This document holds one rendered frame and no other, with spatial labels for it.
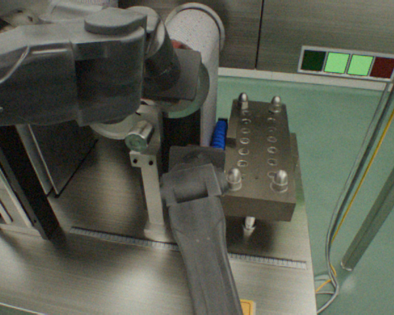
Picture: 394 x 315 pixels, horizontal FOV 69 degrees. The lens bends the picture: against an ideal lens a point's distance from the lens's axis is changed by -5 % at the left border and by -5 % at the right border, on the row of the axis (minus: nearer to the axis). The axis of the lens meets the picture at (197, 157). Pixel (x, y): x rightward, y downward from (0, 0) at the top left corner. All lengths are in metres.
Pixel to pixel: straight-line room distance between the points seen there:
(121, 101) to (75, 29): 0.06
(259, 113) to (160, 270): 0.50
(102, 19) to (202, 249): 0.23
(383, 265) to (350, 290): 0.28
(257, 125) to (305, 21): 0.28
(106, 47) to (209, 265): 0.22
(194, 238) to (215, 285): 0.05
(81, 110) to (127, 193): 0.59
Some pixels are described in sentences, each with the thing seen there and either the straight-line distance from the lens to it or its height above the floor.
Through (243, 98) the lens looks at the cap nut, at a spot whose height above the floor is 1.06.
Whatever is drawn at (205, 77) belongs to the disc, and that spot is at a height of 1.26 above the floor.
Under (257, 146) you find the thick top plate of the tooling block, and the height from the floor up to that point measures 1.03.
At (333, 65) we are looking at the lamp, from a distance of 0.87.
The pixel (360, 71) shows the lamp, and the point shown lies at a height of 1.17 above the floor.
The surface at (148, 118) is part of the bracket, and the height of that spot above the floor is 1.19.
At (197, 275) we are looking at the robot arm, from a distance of 0.32.
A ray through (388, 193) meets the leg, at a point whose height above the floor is 0.59.
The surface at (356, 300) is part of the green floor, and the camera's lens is 1.81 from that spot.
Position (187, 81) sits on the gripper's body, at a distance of 0.39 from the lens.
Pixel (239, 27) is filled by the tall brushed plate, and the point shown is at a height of 1.25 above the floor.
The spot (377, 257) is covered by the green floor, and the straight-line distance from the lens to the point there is 2.01.
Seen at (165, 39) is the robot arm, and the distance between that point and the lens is 0.31.
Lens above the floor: 1.48
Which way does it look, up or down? 40 degrees down
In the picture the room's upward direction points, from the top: straight up
